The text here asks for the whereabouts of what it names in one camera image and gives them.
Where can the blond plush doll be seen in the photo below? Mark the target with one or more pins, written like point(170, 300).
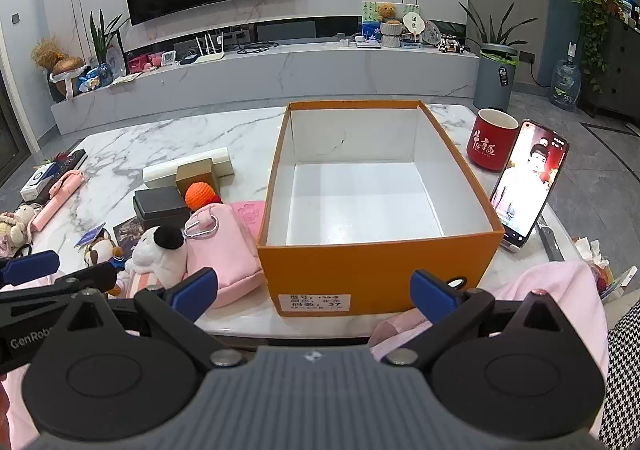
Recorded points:
point(9, 235)

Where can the small blue card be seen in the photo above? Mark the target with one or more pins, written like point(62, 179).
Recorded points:
point(90, 236)

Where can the wall switch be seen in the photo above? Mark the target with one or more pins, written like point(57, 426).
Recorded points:
point(15, 18)

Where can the brown box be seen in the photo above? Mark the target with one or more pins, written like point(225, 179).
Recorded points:
point(197, 174)

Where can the orange cardboard box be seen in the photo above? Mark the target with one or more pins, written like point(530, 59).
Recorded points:
point(360, 210)

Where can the green plant in vase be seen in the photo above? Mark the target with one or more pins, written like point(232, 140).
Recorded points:
point(102, 37)

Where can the long white box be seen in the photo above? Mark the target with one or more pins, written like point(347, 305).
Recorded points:
point(160, 172)

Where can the grey flat bar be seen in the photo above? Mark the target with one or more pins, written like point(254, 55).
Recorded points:
point(550, 245)

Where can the white router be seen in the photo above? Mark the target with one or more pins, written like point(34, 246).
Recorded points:
point(209, 55)

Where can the small white clock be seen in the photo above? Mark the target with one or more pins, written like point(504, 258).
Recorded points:
point(168, 58)

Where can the dark grey box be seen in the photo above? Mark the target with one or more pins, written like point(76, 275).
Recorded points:
point(160, 207)

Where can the pink garment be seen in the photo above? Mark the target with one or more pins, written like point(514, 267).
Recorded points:
point(545, 290)

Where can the round white fan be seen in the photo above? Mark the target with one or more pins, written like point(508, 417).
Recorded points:
point(413, 23)

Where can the grey side cabinet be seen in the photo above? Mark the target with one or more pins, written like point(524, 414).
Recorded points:
point(617, 74)

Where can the pink fabric pouch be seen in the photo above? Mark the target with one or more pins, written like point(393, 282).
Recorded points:
point(227, 255)

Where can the white marble tv cabinet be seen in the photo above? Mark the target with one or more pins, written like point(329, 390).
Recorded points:
point(300, 74)

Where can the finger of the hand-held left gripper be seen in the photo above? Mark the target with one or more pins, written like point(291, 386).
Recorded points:
point(85, 278)
point(30, 266)

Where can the smartphone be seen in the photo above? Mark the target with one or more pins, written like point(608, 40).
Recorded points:
point(530, 174)

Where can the clear phone stand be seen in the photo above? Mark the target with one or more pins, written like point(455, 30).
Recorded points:
point(517, 242)

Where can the dried flower bouquet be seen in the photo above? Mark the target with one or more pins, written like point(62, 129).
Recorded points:
point(46, 53)

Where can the decorative plate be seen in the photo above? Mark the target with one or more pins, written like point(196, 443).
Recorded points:
point(432, 33)

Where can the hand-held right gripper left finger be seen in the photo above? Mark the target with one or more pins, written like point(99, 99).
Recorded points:
point(192, 292)

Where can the crumpled tissue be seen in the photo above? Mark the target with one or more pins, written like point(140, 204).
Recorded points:
point(590, 250)

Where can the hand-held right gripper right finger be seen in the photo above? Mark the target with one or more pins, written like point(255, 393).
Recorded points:
point(432, 292)

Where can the red mug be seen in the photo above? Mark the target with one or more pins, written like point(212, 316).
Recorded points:
point(490, 144)

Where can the long leaf potted plant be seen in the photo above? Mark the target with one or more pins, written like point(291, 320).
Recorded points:
point(492, 29)

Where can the white knitted pot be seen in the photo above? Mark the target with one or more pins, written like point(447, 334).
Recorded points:
point(391, 35)

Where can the blue water bottle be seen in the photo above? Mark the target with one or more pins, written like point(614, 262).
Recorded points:
point(565, 84)

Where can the brown teddy bear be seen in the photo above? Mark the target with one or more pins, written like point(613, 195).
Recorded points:
point(386, 12)

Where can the orange knitted ball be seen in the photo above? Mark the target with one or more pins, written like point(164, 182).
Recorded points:
point(199, 195)

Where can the toy car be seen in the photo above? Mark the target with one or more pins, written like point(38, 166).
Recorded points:
point(452, 45)

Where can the pink selfie stick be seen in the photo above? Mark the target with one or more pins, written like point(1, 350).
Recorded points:
point(55, 202)

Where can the pink toy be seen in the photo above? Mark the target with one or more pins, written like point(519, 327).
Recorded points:
point(142, 63)

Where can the black patterned case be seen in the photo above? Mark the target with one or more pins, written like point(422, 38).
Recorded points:
point(70, 160)

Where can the pink embossed card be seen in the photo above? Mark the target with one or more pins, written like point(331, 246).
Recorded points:
point(250, 217)

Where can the hanging vine plant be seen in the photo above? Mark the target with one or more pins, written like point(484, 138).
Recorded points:
point(595, 14)

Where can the dark printed card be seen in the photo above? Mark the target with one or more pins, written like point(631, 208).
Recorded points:
point(131, 234)

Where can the green picture board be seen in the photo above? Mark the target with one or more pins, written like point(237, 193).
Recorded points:
point(370, 17)

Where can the blue snack bag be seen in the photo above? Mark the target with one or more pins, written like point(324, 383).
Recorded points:
point(95, 78)

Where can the white rectangular device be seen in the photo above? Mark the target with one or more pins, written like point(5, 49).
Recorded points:
point(40, 182)

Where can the white plush dog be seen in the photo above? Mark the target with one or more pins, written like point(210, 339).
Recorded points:
point(150, 250)

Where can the small brown white plush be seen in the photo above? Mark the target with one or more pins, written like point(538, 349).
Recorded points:
point(102, 252)

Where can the cream plush bunny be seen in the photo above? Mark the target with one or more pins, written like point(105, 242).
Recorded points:
point(26, 220)

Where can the houndstooth cloth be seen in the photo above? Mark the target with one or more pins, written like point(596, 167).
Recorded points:
point(622, 370)

